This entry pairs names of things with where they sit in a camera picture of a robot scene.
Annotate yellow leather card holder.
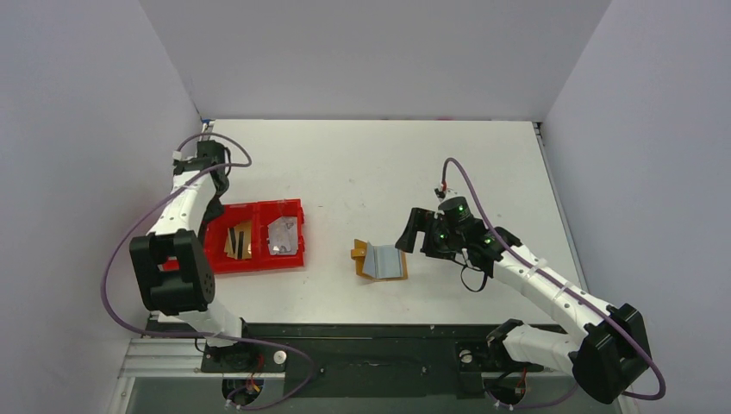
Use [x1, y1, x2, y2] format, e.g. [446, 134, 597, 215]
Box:
[350, 239, 409, 282]

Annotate gold black card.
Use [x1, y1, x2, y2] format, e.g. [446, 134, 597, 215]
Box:
[224, 221, 252, 260]

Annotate silver card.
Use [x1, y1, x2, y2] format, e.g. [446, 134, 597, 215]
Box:
[267, 216, 299, 256]

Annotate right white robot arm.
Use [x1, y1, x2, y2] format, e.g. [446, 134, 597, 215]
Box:
[395, 196, 651, 404]

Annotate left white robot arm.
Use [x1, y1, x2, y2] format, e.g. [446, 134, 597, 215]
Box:
[129, 141, 258, 371]

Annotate red plastic tray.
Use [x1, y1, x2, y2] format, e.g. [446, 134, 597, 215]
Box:
[203, 198, 305, 276]

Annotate black looped cable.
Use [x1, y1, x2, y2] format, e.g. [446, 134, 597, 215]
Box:
[459, 260, 490, 293]

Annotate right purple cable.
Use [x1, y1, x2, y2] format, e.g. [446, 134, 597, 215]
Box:
[436, 157, 667, 401]

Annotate aluminium rail frame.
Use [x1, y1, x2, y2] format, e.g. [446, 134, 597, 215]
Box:
[116, 336, 634, 380]

